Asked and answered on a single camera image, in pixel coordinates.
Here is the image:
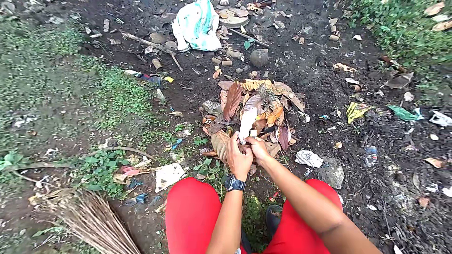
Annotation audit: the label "long forked branch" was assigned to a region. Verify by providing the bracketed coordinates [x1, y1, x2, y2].
[121, 32, 184, 72]

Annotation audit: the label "person's right forearm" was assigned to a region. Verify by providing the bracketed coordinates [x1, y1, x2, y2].
[261, 156, 383, 254]

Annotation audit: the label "person's right hand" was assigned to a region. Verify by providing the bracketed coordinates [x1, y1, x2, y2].
[244, 136, 272, 166]

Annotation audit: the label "white paper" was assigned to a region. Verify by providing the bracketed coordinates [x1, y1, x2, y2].
[239, 107, 258, 145]

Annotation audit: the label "pale brown curled leaf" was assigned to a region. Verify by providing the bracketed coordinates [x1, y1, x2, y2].
[424, 2, 445, 16]

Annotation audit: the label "crumpled white striped plastic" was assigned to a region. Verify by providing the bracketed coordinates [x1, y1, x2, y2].
[295, 150, 324, 168]

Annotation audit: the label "dark grey dry leaf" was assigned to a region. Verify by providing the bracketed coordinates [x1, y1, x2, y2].
[384, 72, 414, 89]

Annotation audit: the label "red pink wrapper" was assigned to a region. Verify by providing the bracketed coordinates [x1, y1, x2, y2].
[114, 164, 141, 184]

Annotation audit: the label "brown stick broom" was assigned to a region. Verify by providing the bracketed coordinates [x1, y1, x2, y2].
[46, 189, 142, 254]

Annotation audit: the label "round grey stone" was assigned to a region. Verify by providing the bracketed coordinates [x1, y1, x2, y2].
[250, 49, 269, 68]

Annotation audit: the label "flat round stone slab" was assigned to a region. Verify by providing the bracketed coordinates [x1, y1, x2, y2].
[219, 8, 250, 29]

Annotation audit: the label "white plastic scrap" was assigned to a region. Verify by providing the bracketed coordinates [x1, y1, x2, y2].
[429, 110, 452, 127]

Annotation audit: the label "white green plastic sack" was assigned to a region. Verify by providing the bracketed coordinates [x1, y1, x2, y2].
[172, 0, 222, 52]

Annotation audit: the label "pile of dry leaves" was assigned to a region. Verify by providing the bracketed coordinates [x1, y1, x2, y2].
[199, 79, 306, 166]

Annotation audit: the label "dark blue red cloth scrap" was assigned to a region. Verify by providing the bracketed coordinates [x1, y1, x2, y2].
[125, 69, 162, 86]

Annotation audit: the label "green plastic wrapper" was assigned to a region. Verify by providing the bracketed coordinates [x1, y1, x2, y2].
[388, 105, 425, 123]

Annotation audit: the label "person's left forearm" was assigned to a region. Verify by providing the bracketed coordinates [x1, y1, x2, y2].
[206, 174, 246, 254]

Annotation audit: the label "curved brown branch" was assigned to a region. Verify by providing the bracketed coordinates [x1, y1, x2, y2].
[7, 146, 155, 172]

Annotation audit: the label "person's left hand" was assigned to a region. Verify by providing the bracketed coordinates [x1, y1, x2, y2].
[226, 131, 254, 183]

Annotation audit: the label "large flat grey rock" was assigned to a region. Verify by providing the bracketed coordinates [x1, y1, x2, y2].
[314, 156, 345, 190]

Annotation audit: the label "yellow plastic wrapper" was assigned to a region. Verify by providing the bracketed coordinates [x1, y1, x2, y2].
[346, 102, 371, 124]

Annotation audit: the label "green grass patch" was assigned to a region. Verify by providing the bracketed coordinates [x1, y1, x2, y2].
[0, 14, 170, 142]
[348, 0, 452, 103]

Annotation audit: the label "clear plastic bottle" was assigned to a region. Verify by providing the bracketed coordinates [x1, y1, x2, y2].
[365, 145, 378, 168]

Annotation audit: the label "person's legs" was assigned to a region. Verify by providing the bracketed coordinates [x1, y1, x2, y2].
[165, 177, 344, 254]

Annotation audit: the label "green leafy weeds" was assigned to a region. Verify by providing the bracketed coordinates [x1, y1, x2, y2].
[72, 150, 130, 199]

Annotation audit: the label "thin brown stick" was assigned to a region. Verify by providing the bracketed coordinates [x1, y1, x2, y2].
[230, 28, 270, 48]

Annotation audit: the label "square off-white sheet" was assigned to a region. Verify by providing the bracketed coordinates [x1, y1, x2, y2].
[155, 162, 186, 193]

